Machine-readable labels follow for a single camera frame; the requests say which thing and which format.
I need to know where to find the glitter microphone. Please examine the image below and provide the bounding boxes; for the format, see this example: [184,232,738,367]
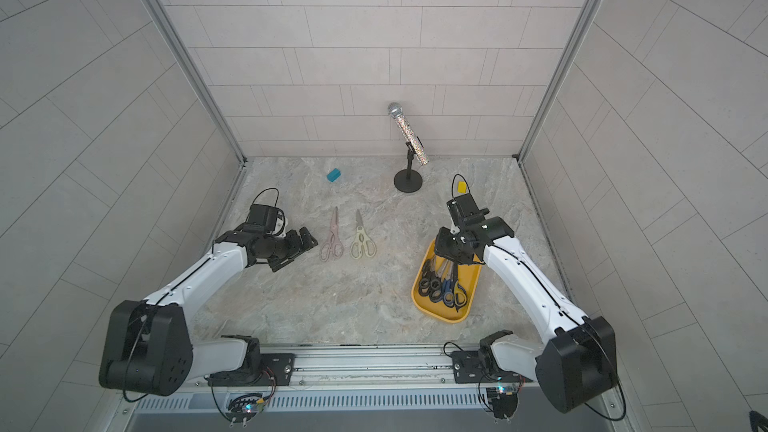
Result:
[388,102,429,165]

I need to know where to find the right controller board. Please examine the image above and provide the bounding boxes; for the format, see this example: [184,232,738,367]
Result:
[479,386,519,421]

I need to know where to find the black scissors in tray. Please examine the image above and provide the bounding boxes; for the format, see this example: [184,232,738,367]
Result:
[451,263,468,312]
[428,257,449,303]

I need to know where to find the cream kitchen scissors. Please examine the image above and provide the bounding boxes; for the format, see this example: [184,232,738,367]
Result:
[350,210,377,259]

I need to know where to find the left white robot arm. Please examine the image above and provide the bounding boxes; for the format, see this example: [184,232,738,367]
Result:
[98,224,318,396]

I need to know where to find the controller board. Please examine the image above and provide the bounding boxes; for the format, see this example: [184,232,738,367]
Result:
[226,393,267,428]
[479,386,519,421]

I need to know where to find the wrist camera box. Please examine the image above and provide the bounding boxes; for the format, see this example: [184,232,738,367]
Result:
[447,193,489,229]
[245,203,279,235]

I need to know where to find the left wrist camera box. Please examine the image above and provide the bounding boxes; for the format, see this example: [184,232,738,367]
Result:
[245,203,279,235]

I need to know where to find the left controller board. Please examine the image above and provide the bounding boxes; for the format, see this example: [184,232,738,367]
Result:
[226,393,267,428]

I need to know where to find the black microphone stand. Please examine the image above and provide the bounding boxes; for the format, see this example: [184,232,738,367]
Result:
[393,144,423,193]

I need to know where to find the yellow storage tray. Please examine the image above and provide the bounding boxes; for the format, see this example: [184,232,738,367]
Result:
[411,241,481,324]

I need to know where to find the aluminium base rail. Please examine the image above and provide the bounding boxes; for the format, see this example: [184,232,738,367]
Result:
[180,344,560,412]

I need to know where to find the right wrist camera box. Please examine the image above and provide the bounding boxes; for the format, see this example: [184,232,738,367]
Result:
[447,193,489,229]

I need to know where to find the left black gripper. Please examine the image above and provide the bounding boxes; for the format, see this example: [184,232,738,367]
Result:
[264,225,322,270]

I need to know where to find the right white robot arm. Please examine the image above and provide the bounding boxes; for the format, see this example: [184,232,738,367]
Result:
[435,217,620,413]

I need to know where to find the teal small block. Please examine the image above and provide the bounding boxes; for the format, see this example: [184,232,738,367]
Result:
[327,168,341,182]

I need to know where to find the small black scissors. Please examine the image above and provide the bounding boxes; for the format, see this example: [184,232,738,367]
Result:
[417,257,434,297]

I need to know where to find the pink scissors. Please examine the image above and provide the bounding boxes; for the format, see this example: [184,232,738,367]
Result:
[320,207,344,262]

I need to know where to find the blue handled scissors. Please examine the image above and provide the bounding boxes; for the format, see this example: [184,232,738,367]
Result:
[441,260,455,307]

